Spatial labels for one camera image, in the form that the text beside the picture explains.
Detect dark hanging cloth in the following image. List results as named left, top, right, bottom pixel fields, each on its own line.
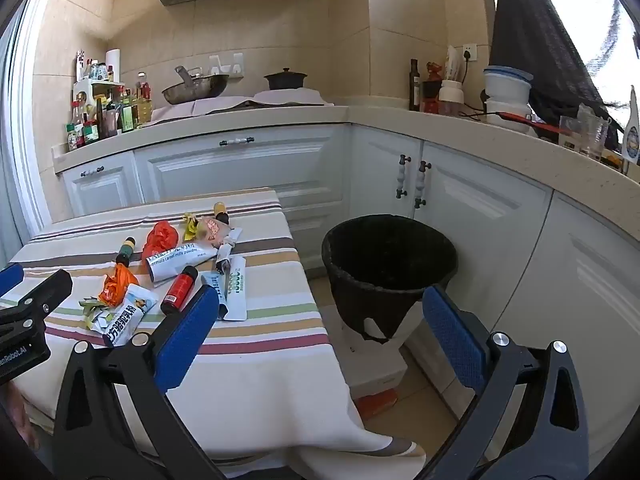
left=487, top=0, right=621, bottom=151

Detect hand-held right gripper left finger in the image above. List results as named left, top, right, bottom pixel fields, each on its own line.
left=52, top=284, right=236, bottom=480

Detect red plastic bag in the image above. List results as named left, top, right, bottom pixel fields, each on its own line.
left=141, top=221, right=180, bottom=261

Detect black waste bin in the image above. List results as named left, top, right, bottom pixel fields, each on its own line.
left=321, top=214, right=458, bottom=345

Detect dark glass bottle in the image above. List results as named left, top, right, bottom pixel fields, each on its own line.
left=408, top=58, right=422, bottom=112

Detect orange packet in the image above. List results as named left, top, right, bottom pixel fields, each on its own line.
left=357, top=389, right=399, bottom=421

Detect yellow green wrapper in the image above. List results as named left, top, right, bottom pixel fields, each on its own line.
left=80, top=296, right=116, bottom=333

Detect blue white sachet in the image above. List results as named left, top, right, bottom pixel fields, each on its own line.
left=201, top=271, right=226, bottom=311

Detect white paper packet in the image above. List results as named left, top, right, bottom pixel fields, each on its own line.
left=445, top=45, right=466, bottom=82

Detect black cable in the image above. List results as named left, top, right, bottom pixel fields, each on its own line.
left=457, top=57, right=493, bottom=123

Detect green label small bottle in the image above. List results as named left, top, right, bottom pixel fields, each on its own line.
left=115, top=236, right=137, bottom=267

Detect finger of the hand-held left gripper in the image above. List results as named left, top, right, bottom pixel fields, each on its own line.
left=0, top=263, right=25, bottom=298
left=0, top=269, right=73, bottom=341

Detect black red utensil holder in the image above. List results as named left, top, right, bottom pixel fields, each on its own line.
left=422, top=61, right=446, bottom=113

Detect narrow grey stick sachet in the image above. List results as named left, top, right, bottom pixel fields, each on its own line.
left=215, top=237, right=237, bottom=276

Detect white spray bottle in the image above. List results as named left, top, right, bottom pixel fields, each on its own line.
left=621, top=85, right=640, bottom=163

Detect clear glass cup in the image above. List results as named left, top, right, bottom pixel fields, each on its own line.
left=577, top=104, right=608, bottom=161
left=559, top=115, right=583, bottom=150

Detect beige countertop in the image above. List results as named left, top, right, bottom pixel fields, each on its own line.
left=50, top=105, right=640, bottom=186

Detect small red bottle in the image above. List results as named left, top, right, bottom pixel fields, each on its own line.
left=160, top=265, right=199, bottom=315

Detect white green sachet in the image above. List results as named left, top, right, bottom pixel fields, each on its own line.
left=218, top=256, right=248, bottom=322

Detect steel wok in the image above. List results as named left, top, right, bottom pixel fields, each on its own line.
left=161, top=66, right=230, bottom=106

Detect orange plastic bag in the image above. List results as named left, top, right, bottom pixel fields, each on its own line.
left=97, top=264, right=140, bottom=307

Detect white box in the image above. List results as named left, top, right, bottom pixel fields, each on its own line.
left=322, top=305, right=426, bottom=396

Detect striped tablecloth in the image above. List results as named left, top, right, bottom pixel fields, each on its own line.
left=0, top=187, right=426, bottom=480

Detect cabinet door handle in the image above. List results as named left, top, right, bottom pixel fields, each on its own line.
left=395, top=155, right=412, bottom=198
left=413, top=161, right=432, bottom=209

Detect white door frame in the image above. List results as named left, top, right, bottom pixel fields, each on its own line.
left=12, top=0, right=61, bottom=241

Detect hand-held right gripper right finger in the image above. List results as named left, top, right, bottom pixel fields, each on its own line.
left=421, top=285, right=591, bottom=480

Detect black lidded pot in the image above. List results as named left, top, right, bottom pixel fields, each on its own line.
left=264, top=67, right=308, bottom=92

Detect group of condiment bottles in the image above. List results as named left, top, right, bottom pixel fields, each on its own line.
left=65, top=50, right=153, bottom=152

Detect white bowl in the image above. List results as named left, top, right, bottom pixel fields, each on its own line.
left=485, top=100, right=532, bottom=133

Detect person's left forearm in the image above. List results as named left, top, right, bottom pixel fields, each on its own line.
left=0, top=387, right=33, bottom=456

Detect white lidded jar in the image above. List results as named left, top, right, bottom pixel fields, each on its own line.
left=438, top=79, right=465, bottom=117

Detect white spice rack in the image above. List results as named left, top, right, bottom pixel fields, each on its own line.
left=72, top=77, right=126, bottom=111

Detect white wall holder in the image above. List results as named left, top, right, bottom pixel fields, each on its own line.
left=208, top=52, right=244, bottom=81

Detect white blue snack packet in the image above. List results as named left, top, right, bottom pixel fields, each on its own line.
left=102, top=284, right=159, bottom=348

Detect silver milk powder sachet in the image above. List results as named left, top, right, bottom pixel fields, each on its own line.
left=146, top=242, right=217, bottom=288

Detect white container blue lid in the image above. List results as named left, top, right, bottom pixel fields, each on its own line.
left=482, top=66, right=534, bottom=103

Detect pale pink cloth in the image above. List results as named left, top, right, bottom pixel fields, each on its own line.
left=252, top=87, right=335, bottom=107
left=150, top=97, right=261, bottom=123

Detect pink snack packet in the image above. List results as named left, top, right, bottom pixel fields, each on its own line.
left=197, top=216, right=243, bottom=248

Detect white kitchen cabinets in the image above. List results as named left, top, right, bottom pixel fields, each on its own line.
left=55, top=122, right=640, bottom=471

